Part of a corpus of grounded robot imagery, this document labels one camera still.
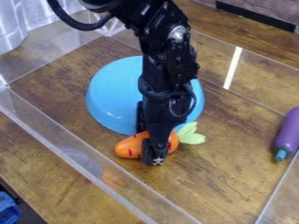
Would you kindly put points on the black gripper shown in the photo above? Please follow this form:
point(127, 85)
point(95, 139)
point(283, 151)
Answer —
point(170, 69)

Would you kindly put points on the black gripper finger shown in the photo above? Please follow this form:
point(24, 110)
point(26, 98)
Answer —
point(154, 146)

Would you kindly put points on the orange toy carrot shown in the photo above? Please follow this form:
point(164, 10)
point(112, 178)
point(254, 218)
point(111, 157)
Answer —
point(128, 148)

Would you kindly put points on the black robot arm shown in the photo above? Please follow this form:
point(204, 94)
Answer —
point(151, 18)

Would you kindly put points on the blue round plastic tray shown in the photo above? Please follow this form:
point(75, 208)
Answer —
point(112, 95)

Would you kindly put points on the purple toy eggplant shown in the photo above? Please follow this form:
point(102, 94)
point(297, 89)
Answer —
point(287, 140)

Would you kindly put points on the blue object at corner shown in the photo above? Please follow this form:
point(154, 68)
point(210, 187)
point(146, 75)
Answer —
point(10, 210)

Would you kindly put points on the white curtain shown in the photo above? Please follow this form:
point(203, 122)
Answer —
point(22, 16)

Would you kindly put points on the clear acrylic enclosure wall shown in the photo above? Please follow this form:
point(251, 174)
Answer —
point(56, 153)

